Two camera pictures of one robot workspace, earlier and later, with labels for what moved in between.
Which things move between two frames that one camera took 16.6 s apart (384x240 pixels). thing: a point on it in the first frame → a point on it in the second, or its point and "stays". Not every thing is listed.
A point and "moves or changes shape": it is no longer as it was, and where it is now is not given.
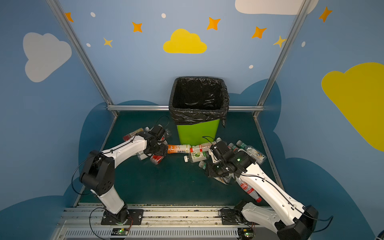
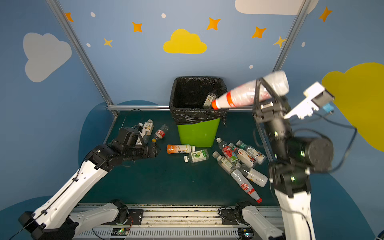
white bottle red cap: [201, 148] → [278, 82]
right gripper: [214, 169] → [268, 109]
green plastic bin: [198, 134] stays
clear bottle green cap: [226, 178] moves or changes shape
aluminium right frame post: [294, 27] stays
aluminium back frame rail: [167, 108] stays
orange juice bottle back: [178, 149] stays
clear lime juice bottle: [195, 156] stays
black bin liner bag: [196, 99] stays
